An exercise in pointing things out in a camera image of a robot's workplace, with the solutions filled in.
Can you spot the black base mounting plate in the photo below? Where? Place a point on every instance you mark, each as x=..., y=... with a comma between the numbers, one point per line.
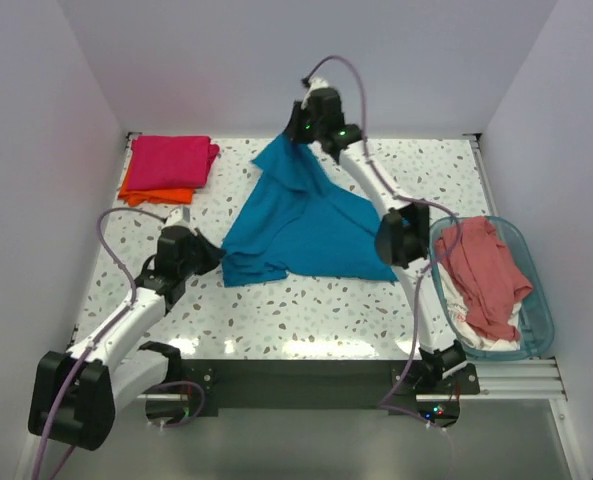
x=309, y=384

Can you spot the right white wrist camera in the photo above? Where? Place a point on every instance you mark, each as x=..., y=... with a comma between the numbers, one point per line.
x=312, y=83

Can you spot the folded magenta t shirt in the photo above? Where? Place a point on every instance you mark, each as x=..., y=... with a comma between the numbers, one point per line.
x=171, y=162

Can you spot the folded orange t shirt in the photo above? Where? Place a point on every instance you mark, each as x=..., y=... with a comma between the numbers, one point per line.
x=133, y=198

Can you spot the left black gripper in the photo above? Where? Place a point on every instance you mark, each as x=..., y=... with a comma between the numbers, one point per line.
x=213, y=254

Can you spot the pink t shirt in basket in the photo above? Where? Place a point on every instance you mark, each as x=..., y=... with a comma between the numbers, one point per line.
x=483, y=271

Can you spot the white t shirt in basket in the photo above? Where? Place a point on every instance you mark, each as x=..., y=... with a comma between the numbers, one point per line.
x=457, y=312

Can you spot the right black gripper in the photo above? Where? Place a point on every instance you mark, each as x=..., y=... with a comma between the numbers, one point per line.
x=293, y=129

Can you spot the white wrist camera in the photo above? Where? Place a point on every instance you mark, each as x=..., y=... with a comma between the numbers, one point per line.
x=178, y=217
x=312, y=83

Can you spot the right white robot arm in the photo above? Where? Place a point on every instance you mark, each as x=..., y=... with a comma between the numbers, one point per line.
x=402, y=241

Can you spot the aluminium table frame rail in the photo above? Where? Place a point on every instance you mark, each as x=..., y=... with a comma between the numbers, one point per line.
x=521, y=380

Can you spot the blue t shirt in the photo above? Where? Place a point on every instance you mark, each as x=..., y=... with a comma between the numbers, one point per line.
x=297, y=221

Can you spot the clear teal plastic basket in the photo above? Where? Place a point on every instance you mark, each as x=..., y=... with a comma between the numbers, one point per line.
x=534, y=322

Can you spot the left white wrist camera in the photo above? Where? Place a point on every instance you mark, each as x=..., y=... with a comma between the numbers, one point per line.
x=178, y=217

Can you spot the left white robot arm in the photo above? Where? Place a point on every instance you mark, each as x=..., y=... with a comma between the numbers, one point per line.
x=77, y=393

